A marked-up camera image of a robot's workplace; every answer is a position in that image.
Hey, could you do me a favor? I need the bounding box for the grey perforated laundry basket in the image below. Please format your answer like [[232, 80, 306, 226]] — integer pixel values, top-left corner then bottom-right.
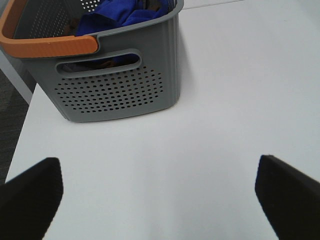
[[13, 0, 184, 123]]

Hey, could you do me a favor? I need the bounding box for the brown towel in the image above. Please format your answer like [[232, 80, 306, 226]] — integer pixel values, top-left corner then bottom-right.
[[63, 18, 80, 36]]

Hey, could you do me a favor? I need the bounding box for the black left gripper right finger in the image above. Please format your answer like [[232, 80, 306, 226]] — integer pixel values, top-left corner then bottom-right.
[[254, 155, 320, 240]]

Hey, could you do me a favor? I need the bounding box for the blue towel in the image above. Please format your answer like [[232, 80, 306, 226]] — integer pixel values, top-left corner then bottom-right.
[[75, 0, 170, 37]]

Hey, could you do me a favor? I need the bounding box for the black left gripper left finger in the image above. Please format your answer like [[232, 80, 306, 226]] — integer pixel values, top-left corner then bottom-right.
[[0, 157, 64, 240]]

